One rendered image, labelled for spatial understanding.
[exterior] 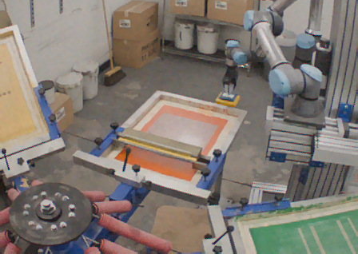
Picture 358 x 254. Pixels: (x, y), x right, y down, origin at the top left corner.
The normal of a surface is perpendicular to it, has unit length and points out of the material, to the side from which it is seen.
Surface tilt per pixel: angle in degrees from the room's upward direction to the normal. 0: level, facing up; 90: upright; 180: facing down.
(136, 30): 90
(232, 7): 89
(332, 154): 90
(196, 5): 90
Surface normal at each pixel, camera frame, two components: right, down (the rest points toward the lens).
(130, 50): -0.41, 0.46
